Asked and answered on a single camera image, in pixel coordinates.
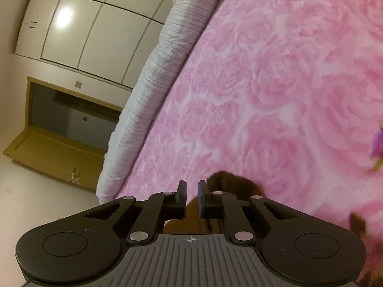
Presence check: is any wooden door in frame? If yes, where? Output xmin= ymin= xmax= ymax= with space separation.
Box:
xmin=3 ymin=76 xmax=122 ymax=190

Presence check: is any grey ribbed quilt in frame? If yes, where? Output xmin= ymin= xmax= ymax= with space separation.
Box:
xmin=96 ymin=0 xmax=225 ymax=204

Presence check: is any brown knit button vest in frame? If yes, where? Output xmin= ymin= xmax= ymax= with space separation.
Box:
xmin=163 ymin=170 xmax=264 ymax=234

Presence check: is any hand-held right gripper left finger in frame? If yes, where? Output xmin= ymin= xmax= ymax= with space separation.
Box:
xmin=75 ymin=181 xmax=187 ymax=245

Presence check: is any white wardrobe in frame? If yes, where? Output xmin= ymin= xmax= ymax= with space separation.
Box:
xmin=15 ymin=0 xmax=174 ymax=91

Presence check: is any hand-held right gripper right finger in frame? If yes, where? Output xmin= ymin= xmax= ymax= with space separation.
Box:
xmin=198 ymin=180 xmax=312 ymax=245

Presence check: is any pink floral blanket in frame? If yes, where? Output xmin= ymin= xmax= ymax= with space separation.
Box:
xmin=115 ymin=0 xmax=383 ymax=287

